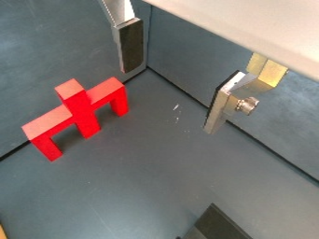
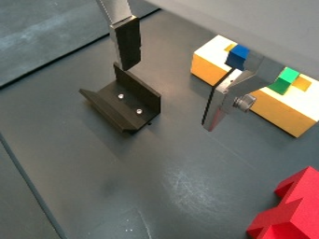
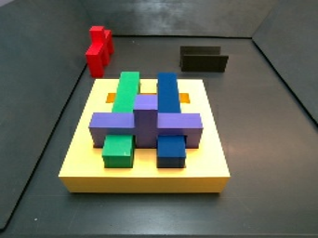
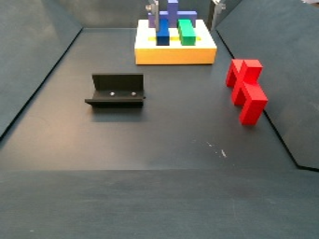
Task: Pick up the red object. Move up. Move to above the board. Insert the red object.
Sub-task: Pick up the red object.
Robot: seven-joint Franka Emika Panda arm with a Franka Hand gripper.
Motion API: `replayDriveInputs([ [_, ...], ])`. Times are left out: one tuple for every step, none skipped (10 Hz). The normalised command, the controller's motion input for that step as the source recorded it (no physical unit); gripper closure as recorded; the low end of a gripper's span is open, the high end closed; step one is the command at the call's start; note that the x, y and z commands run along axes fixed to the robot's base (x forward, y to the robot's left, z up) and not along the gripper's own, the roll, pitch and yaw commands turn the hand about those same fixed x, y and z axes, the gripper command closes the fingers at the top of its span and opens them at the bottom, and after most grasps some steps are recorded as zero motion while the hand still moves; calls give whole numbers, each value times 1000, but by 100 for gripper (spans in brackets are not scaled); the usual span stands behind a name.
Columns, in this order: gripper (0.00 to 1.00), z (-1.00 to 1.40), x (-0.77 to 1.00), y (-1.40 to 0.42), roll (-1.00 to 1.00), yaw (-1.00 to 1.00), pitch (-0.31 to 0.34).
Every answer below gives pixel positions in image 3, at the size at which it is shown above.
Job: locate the red cross-shaped block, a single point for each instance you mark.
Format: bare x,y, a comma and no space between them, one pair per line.
99,51

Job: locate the yellow base board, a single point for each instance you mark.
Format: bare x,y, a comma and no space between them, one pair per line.
205,174

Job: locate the purple cross-shaped block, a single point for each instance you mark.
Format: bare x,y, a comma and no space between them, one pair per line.
146,124

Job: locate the blue bar block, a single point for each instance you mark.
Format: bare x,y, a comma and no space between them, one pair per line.
171,143

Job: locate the green bar block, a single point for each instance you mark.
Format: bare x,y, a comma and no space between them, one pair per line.
118,147

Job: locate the black U-shaped holder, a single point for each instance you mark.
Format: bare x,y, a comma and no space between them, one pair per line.
202,59

